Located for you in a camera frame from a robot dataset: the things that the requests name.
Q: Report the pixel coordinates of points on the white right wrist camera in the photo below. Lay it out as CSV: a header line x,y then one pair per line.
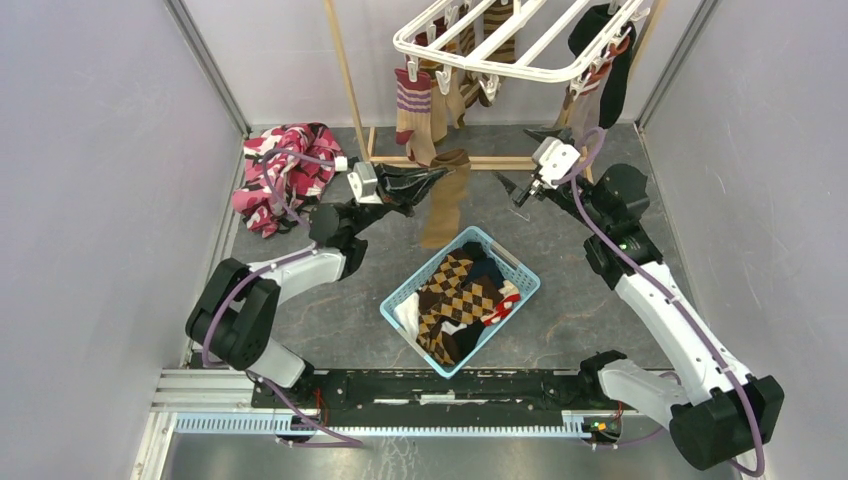
x,y
554,159

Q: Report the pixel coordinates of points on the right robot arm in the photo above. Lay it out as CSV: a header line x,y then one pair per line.
x,y
713,407

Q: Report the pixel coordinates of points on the white clip hanger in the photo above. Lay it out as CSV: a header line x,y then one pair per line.
x,y
490,72

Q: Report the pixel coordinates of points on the navy blue sock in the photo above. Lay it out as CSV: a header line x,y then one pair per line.
x,y
487,267

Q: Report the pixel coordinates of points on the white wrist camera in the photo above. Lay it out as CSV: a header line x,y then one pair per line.
x,y
554,159
362,179

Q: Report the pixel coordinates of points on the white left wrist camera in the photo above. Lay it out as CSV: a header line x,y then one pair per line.
x,y
362,179

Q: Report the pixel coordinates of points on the pink camouflage cloth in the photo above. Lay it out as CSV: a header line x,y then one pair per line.
x,y
287,169

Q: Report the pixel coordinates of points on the light blue laundry basket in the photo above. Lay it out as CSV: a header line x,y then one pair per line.
x,y
511,268

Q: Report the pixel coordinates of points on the light blue cable tray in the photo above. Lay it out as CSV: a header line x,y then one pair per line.
x,y
290,425

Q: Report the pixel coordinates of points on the white cloth in basket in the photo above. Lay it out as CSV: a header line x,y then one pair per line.
x,y
407,314

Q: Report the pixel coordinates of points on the brown yellow checked sock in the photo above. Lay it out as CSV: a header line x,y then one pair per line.
x,y
451,313

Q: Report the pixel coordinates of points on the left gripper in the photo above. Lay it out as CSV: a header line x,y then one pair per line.
x,y
400,188

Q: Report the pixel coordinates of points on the red santa sock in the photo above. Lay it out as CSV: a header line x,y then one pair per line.
x,y
511,296

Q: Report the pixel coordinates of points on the red purple striped sock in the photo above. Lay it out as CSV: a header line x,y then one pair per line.
x,y
413,116

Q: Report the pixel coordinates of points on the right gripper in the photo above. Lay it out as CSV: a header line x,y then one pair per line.
x,y
516,194

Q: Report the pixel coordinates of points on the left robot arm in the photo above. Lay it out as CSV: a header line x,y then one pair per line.
x,y
233,318

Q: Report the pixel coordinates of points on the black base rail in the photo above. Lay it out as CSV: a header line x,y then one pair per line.
x,y
470,398

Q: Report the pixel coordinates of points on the black sock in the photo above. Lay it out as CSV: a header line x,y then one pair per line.
x,y
590,24

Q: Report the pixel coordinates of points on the tan ribbed sock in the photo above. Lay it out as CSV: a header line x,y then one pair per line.
x,y
442,224
565,110

